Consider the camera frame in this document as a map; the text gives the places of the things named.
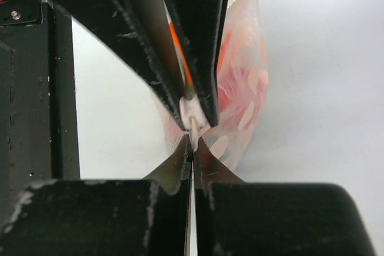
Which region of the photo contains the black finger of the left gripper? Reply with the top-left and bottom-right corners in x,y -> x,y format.
52,0 -> 184,128

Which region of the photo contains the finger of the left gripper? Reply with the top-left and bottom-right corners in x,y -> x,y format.
165,0 -> 228,127

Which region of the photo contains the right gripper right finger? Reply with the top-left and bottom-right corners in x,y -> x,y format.
193,140 -> 375,255

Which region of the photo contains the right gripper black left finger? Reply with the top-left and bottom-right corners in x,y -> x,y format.
1,136 -> 191,255

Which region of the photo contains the clear dotted zip bag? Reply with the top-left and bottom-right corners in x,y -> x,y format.
156,0 -> 268,168

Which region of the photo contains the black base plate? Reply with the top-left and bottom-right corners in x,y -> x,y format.
1,0 -> 80,211

